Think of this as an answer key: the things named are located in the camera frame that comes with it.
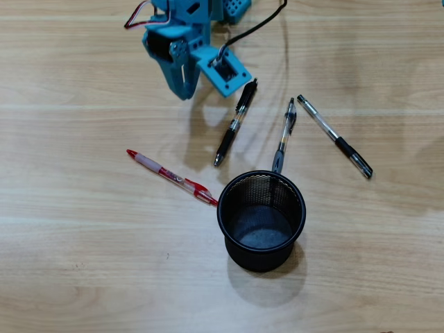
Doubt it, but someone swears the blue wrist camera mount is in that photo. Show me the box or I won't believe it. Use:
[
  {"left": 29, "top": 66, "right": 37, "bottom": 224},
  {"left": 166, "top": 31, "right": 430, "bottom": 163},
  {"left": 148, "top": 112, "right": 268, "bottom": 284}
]
[{"left": 191, "top": 46, "right": 253, "bottom": 99}]

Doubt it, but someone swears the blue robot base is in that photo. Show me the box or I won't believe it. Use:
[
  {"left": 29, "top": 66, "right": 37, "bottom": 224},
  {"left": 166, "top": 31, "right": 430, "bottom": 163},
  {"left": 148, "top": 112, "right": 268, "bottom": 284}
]
[{"left": 218, "top": 0, "right": 253, "bottom": 25}]

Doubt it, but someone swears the black mesh pen holder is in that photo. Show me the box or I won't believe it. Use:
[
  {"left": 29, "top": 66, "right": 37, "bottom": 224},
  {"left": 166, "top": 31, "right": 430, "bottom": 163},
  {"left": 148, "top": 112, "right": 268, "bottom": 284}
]
[{"left": 216, "top": 169, "right": 307, "bottom": 273}]

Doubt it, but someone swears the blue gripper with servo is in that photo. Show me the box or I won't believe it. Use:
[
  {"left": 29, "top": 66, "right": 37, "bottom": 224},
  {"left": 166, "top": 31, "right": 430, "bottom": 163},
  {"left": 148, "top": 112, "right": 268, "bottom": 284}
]
[{"left": 141, "top": 23, "right": 212, "bottom": 101}]

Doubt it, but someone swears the black retractable pen chrome tip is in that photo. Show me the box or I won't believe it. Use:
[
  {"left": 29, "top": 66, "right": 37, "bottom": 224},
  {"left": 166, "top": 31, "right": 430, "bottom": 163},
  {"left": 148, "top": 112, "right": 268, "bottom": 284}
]
[{"left": 213, "top": 78, "right": 259, "bottom": 167}]

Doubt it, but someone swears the red white black servo wire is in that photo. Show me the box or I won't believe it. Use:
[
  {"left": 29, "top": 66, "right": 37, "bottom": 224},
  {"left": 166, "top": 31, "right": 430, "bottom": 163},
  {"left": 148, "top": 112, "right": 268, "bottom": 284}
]
[{"left": 123, "top": 0, "right": 173, "bottom": 31}]

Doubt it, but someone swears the red retractable pen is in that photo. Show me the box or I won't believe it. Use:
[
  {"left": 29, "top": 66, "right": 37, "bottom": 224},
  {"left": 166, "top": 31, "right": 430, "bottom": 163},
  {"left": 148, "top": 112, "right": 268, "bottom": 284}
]
[{"left": 126, "top": 148, "right": 219, "bottom": 207}]

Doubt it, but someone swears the clear capped black gel pen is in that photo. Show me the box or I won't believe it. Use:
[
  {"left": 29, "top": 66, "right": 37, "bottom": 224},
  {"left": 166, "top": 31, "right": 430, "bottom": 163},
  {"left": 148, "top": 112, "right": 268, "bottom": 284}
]
[{"left": 297, "top": 94, "right": 374, "bottom": 180}]

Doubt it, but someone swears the black camera cable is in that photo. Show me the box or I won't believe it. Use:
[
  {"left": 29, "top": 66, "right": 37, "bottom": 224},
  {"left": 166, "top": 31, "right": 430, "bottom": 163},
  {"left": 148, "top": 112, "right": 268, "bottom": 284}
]
[{"left": 221, "top": 0, "right": 289, "bottom": 53}]

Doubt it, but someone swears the grey grip retractable pen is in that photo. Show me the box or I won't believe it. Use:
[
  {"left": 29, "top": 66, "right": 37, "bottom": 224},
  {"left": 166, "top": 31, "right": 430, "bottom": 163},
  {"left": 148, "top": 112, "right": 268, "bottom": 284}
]
[{"left": 271, "top": 97, "right": 298, "bottom": 174}]

